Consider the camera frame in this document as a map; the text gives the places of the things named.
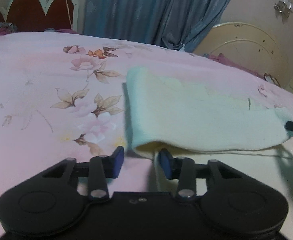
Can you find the pale yellow-green cloth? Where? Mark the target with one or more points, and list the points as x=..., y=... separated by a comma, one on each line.
x=190, y=121

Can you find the magenta pillow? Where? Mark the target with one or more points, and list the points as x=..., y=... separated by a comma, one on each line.
x=68, y=31

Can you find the small framed mirror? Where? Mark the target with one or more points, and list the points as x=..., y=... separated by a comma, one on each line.
x=270, y=79

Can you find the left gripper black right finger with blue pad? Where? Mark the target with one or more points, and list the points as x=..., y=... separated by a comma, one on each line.
x=182, y=169

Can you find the blue curtain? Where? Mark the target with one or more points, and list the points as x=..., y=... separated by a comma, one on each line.
x=173, y=24

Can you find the pink floral bed sheet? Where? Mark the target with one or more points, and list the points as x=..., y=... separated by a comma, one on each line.
x=63, y=95

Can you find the red and white headboard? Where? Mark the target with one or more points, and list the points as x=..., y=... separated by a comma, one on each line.
x=40, y=15

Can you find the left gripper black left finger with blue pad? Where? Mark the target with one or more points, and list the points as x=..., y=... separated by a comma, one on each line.
x=102, y=168

